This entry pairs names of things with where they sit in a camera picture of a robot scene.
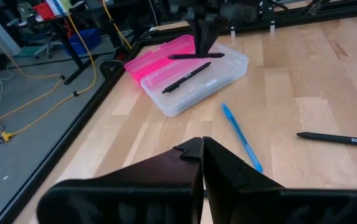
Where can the clear box with pink lid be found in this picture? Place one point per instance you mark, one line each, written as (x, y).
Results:
(221, 77)

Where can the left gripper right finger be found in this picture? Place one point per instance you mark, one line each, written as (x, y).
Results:
(274, 208)

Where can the black office desk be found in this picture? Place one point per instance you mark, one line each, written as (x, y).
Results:
(69, 49)

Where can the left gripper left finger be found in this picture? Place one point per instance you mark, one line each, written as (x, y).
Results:
(134, 199)

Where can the black pen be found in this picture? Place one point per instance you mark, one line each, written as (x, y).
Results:
(186, 77)
(181, 56)
(337, 139)

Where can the blue storage bin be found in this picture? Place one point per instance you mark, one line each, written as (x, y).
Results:
(86, 39)

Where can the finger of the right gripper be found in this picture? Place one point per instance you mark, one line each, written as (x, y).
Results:
(198, 34)
(211, 31)

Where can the blue pen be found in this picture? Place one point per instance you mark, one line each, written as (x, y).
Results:
(242, 137)

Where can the grey office chair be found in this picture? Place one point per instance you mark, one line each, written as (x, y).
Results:
(45, 46)

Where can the red box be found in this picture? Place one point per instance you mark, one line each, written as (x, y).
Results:
(44, 11)

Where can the black frame bracket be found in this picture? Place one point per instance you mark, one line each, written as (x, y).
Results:
(103, 70)

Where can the black aluminium table frame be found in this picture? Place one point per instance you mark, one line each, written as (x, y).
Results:
(76, 124)

